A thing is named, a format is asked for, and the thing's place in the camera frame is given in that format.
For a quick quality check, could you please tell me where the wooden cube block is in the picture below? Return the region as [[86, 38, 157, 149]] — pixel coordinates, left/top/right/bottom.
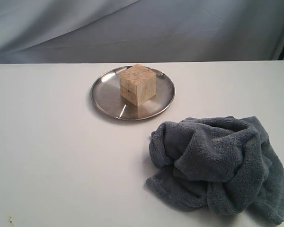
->
[[119, 64, 157, 106]]

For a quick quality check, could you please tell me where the grey fluffy towel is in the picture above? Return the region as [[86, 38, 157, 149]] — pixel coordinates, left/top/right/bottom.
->
[[146, 116, 284, 225]]

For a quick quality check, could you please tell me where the round stainless steel plate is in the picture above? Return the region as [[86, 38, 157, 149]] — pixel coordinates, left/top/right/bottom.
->
[[90, 65, 175, 121]]

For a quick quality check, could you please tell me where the grey fabric backdrop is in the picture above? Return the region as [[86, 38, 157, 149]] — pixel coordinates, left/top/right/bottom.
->
[[0, 0, 284, 63]]

